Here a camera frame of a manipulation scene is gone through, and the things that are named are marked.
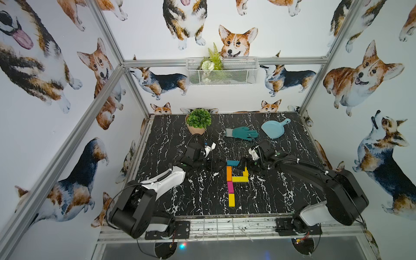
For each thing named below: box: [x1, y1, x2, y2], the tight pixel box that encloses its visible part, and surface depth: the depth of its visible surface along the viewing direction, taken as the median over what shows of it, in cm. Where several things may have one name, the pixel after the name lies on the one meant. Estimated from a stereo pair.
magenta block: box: [226, 181, 235, 194], surface depth 87 cm
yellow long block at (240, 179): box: [231, 176, 249, 183], surface depth 91 cm
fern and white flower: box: [198, 42, 225, 84], surface depth 84 cm
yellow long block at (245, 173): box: [242, 166, 249, 177], surface depth 92 cm
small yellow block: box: [228, 193, 236, 208], surface depth 83 cm
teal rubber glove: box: [225, 126, 259, 141], surface depth 112 cm
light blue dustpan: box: [261, 118, 291, 139], surface depth 116 cm
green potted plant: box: [185, 108, 212, 135], surface depth 99 cm
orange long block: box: [226, 165, 233, 182], surface depth 92 cm
